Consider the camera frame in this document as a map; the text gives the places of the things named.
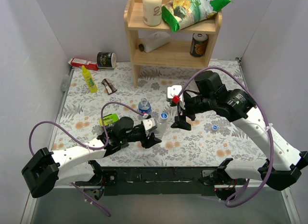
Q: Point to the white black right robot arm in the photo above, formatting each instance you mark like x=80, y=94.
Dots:
x=283, y=165

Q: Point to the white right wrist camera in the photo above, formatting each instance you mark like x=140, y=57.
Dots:
x=174, y=97

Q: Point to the black white paper cup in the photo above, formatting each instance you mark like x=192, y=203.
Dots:
x=106, y=60

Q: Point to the dark tin can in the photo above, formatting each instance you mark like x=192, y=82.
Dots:
x=198, y=45

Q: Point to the black green razor box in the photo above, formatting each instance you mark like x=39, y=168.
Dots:
x=108, y=120

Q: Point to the yellow squeeze bottle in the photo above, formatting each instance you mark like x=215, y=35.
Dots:
x=89, y=80

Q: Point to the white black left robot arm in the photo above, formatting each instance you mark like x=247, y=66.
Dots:
x=47, y=169

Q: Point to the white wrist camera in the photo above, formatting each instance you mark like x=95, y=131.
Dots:
x=174, y=97
x=149, y=124

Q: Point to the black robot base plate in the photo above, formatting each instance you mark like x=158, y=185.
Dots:
x=116, y=181

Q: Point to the green chips bag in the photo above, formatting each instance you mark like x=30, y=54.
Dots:
x=180, y=14

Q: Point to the brown chocolate bar wrapper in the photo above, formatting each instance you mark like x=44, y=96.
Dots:
x=110, y=89

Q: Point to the clear plastic bottle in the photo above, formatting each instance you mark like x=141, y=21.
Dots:
x=161, y=128

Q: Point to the lying white bottle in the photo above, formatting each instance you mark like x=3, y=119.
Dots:
x=154, y=41

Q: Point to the red white toothpaste box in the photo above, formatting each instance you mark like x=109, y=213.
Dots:
x=90, y=65

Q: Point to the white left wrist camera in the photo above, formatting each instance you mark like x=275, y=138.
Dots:
x=149, y=124

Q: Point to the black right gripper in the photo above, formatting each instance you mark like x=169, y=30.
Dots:
x=182, y=111

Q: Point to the small blue-label water bottle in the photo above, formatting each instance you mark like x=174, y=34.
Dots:
x=144, y=106

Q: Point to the blue white bottle cap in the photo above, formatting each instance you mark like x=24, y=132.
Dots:
x=163, y=116
x=214, y=127

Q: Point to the floral table cloth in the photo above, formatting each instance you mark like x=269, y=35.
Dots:
x=199, y=147

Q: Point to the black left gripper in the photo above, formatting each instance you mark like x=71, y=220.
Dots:
x=147, y=137

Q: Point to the cream lotion bottle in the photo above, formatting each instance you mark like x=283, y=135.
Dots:
x=152, y=12

